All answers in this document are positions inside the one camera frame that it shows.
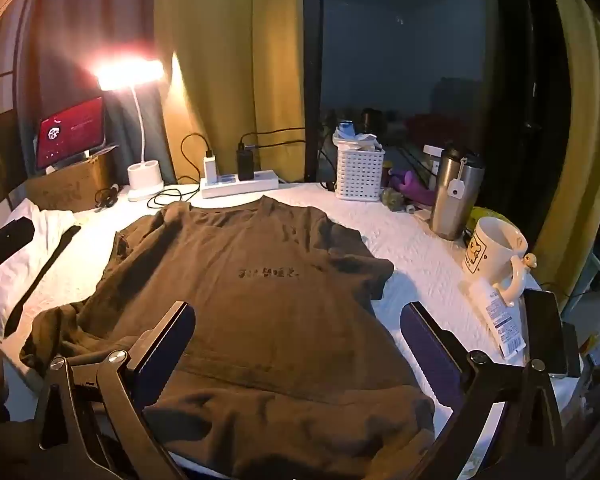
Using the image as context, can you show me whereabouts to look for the white power strip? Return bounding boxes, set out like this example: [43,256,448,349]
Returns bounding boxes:
[201,170,280,199]

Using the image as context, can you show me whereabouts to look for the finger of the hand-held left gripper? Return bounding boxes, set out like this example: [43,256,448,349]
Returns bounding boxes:
[0,218,36,277]

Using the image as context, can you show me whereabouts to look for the black cloth strip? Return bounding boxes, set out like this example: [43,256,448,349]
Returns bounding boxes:
[4,224,82,337]

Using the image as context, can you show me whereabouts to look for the clear tablet stand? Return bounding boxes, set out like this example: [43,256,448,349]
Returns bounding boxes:
[44,142,121,175]

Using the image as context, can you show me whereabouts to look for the green fuzzy ball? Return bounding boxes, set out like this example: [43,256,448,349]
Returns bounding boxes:
[381,187,406,211]

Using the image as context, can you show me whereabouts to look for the yellow curtain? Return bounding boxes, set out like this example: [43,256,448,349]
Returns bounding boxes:
[535,0,600,301]
[152,0,311,183]

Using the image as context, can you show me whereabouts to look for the steel tumbler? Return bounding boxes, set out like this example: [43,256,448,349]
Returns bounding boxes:
[430,147,485,241]

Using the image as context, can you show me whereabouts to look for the bundled black cable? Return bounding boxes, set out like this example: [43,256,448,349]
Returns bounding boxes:
[94,183,121,209]

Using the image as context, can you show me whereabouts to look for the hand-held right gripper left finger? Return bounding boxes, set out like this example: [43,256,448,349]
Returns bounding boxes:
[34,301,197,480]

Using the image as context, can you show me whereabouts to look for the white cloth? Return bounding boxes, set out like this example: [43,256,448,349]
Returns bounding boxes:
[0,199,81,341]

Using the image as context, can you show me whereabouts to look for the white tea bag tag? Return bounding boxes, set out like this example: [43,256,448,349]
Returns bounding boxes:
[447,157,468,201]

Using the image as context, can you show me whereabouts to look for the teal curtain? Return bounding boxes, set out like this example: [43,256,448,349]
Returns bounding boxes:
[27,0,178,186]

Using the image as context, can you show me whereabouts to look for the cardboard box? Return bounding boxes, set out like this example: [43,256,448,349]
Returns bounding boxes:
[26,152,118,213]

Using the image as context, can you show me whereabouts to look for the white tube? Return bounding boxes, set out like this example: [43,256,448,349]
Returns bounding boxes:
[467,280,527,359]

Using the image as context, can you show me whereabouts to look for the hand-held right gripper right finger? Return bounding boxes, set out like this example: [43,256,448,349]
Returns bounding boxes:
[401,301,567,480]

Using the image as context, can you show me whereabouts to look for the smartphone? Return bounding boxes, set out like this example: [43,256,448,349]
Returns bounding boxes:
[522,287,570,378]

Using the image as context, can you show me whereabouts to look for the white desk lamp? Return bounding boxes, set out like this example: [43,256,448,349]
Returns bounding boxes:
[94,59,166,203]

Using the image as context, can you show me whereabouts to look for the black charger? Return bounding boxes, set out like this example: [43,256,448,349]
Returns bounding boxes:
[236,149,256,181]

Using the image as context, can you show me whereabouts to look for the tablet with red screen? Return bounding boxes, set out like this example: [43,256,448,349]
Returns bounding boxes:
[35,96,106,170]

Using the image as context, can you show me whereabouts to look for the black window frame post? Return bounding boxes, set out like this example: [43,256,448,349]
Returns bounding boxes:
[302,0,327,184]

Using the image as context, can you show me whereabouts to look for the white plastic basket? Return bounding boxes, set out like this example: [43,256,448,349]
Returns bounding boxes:
[334,132,386,202]

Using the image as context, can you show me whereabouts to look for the black coiled charger cable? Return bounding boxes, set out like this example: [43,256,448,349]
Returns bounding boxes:
[146,132,216,210]

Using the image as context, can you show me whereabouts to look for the white textured cover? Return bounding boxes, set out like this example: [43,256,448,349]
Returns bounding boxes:
[0,180,571,480]

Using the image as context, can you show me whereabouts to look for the brown t-shirt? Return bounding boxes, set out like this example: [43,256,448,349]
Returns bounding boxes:
[19,196,436,480]

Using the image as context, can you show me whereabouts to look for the yellow green pouch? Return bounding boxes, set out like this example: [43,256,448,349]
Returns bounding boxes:
[467,206,511,228]

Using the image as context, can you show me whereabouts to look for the purple toy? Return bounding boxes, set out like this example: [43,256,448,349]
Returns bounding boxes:
[390,169,436,196]

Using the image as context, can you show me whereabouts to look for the white mug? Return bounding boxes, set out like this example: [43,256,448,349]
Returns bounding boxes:
[461,216,540,308]

